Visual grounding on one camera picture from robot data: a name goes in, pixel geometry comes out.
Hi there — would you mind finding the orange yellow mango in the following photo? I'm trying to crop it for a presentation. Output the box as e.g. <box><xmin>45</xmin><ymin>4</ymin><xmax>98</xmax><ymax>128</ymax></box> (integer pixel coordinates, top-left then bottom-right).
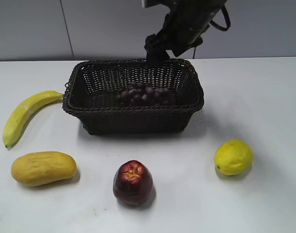
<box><xmin>11</xmin><ymin>151</ymin><xmax>77</xmax><ymax>187</ymax></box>

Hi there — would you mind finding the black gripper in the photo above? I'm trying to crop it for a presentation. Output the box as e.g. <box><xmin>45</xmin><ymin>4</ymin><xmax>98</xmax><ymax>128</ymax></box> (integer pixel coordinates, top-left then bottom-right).
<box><xmin>144</xmin><ymin>14</ymin><xmax>203</xmax><ymax>64</ymax></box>

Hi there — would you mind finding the yellow banana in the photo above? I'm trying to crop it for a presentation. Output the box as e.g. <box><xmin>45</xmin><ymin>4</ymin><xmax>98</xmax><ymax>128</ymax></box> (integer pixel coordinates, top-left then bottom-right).
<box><xmin>2</xmin><ymin>90</ymin><xmax>64</xmax><ymax>148</ymax></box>

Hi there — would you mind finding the dark red apple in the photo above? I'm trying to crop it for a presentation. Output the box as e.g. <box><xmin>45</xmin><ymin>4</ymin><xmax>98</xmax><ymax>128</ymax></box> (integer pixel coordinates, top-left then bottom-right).
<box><xmin>113</xmin><ymin>160</ymin><xmax>153</xmax><ymax>207</ymax></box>

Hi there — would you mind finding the dark woven wicker basket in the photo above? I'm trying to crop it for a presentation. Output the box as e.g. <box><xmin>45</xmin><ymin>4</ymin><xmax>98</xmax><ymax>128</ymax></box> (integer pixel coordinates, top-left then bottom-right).
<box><xmin>63</xmin><ymin>59</ymin><xmax>204</xmax><ymax>135</ymax></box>

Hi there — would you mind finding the yellow lemon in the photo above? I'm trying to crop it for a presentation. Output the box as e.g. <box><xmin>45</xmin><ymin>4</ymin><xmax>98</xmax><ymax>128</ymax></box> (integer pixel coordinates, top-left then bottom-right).
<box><xmin>214</xmin><ymin>139</ymin><xmax>254</xmax><ymax>176</ymax></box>

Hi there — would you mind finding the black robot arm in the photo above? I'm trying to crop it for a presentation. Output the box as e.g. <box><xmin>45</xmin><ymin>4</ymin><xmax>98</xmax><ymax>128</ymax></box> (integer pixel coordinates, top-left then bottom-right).
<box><xmin>141</xmin><ymin>0</ymin><xmax>231</xmax><ymax>65</ymax></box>

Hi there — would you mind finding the dark purple grape bunch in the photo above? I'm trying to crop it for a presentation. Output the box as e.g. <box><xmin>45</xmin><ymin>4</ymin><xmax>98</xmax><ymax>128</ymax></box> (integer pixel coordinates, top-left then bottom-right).
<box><xmin>116</xmin><ymin>81</ymin><xmax>172</xmax><ymax>107</ymax></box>

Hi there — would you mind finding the black cable loop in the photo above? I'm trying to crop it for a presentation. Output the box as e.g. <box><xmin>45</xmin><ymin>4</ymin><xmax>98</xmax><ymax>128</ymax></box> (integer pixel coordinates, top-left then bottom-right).
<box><xmin>209</xmin><ymin>6</ymin><xmax>230</xmax><ymax>32</ymax></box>

